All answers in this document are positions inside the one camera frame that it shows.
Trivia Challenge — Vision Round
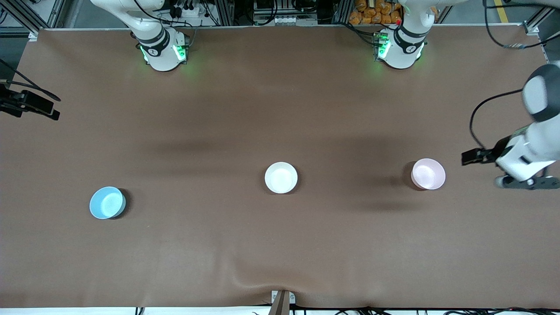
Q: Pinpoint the pink bowl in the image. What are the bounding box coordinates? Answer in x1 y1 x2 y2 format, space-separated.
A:
411 158 446 190

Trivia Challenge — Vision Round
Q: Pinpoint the blue bowl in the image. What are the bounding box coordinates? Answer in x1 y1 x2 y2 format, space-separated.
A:
90 186 126 220

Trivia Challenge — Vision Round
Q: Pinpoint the white bowl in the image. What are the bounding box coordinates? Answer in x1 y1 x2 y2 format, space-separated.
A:
265 162 298 194

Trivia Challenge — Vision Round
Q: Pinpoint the orange snack packs pile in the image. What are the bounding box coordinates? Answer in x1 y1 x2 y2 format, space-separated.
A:
349 0 403 25

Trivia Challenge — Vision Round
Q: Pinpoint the white power strip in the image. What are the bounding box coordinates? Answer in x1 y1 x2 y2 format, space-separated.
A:
168 1 203 19

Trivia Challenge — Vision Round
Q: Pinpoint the brown table mat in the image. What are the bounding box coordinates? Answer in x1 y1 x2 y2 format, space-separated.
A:
0 25 560 309

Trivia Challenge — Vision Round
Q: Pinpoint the aluminium frame post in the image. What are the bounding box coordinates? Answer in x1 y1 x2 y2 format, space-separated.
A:
7 0 46 36
523 5 560 36
213 0 235 27
332 0 354 25

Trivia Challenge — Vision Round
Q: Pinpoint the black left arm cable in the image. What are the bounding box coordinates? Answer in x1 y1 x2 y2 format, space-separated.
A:
470 0 548 151

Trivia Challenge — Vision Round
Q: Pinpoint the metal table edge bracket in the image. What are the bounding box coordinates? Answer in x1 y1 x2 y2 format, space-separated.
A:
271 290 296 305

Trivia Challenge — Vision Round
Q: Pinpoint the brown camera mount post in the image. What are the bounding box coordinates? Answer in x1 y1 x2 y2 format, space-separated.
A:
268 290 291 315

